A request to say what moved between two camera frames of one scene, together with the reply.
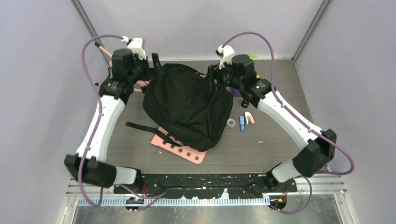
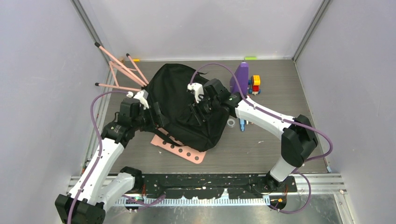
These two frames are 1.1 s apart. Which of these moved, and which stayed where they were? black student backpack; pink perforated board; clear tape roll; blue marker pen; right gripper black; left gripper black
Moved: right gripper black; left gripper black
Stayed: clear tape roll; pink perforated board; blue marker pen; black student backpack
